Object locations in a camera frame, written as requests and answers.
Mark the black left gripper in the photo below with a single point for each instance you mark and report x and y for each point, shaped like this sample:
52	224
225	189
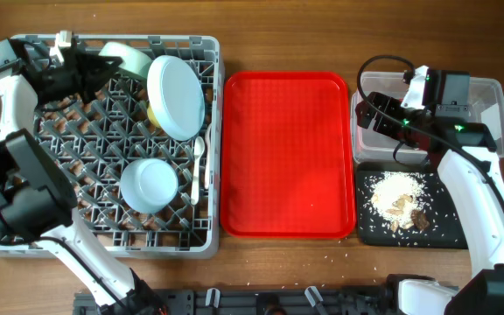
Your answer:
87	67

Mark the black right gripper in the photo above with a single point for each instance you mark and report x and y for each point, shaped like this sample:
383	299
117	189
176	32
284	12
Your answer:
383	126

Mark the green bowl with food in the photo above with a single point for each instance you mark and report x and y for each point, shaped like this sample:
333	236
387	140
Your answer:
135	63

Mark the yellow plastic cup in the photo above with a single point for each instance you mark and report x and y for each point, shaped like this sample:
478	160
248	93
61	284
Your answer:
151	117

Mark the light blue plate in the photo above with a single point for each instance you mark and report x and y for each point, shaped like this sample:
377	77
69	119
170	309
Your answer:
176	98

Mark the light blue bowl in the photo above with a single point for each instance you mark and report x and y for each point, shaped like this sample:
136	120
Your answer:
148	185

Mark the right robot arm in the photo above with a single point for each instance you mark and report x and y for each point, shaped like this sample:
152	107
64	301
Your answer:
435	116

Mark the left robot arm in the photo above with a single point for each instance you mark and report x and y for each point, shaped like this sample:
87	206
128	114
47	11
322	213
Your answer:
38	204

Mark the grey dishwasher rack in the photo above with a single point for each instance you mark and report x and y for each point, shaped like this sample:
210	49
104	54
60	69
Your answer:
92	143

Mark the pile of white rice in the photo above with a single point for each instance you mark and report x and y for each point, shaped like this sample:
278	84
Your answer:
387	189

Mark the black plastic tray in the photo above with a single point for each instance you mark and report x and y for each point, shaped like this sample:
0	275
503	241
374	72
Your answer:
444	232

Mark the clear plastic bin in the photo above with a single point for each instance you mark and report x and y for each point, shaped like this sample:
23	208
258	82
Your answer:
486	105

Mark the brown food scraps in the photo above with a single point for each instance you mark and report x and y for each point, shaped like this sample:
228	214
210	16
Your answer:
404	214

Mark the red plastic tray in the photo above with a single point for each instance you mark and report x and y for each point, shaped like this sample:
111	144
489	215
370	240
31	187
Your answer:
286	156

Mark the white plastic fork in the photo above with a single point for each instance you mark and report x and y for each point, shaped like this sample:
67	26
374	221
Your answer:
208	138

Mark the white plastic spoon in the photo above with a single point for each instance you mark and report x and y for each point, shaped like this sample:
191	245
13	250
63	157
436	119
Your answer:
198	150

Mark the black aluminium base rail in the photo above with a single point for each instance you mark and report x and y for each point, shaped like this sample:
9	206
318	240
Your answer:
347	300

